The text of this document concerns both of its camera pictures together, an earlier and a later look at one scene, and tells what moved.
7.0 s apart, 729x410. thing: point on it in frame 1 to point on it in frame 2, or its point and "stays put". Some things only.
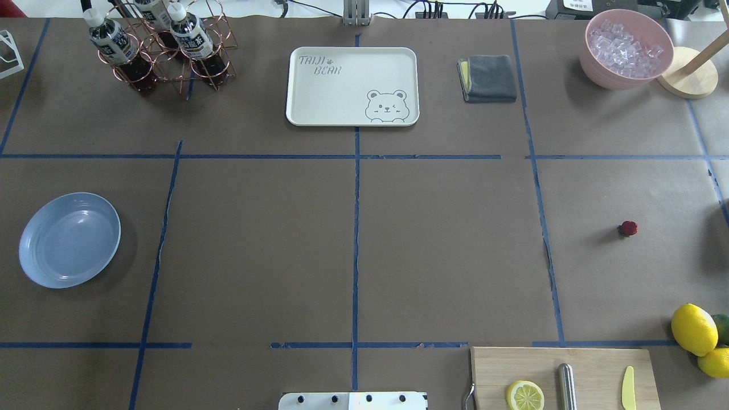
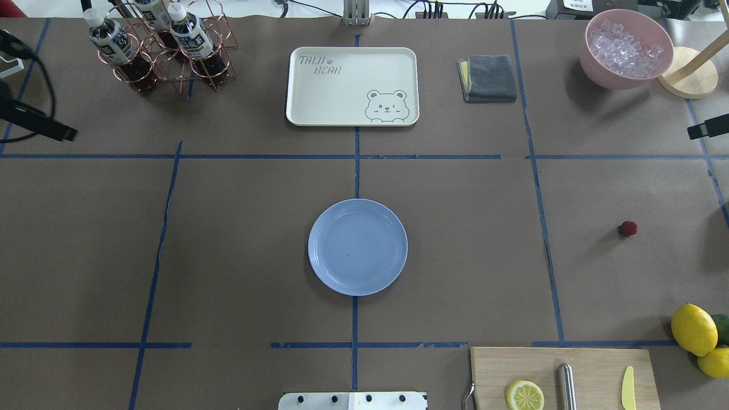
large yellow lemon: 694,329 stays put
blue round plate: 68,238 to 357,247
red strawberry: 628,228 stays put
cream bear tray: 353,86 stays put
